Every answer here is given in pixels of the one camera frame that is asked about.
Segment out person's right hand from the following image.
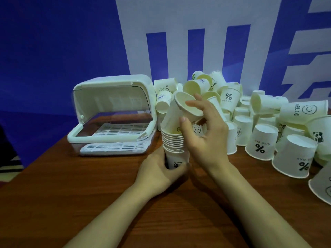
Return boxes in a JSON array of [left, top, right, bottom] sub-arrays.
[[179, 93, 231, 176]]

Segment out person's left hand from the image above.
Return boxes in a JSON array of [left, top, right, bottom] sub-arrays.
[[134, 146, 191, 199]]

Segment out panda print white paper cup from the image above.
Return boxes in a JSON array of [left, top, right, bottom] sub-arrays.
[[164, 149, 189, 170]]

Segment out nested stack of paper cups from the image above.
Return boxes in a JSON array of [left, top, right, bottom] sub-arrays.
[[161, 130, 191, 154]]

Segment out plain white paper cup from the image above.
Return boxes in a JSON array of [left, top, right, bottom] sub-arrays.
[[161, 91, 205, 135]]

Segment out pile of paper cups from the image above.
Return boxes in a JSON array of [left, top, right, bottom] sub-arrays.
[[154, 70, 331, 206]]

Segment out white plastic storage box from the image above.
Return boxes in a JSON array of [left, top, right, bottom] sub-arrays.
[[67, 74, 158, 157]]

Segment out person's right forearm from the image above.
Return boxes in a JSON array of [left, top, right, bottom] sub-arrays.
[[209, 160, 312, 248]]

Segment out person's left forearm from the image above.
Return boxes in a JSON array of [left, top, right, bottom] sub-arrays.
[[63, 183, 156, 248]]

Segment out white slotted drain tray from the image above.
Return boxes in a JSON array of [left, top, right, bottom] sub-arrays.
[[79, 122, 152, 156]]

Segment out brown wooden table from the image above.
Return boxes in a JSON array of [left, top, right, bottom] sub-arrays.
[[0, 108, 331, 248]]

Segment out black white striped mat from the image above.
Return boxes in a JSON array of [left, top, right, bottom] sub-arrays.
[[0, 155, 25, 174]]

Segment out blue white backdrop banner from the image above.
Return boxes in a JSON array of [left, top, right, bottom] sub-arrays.
[[0, 0, 331, 168]]

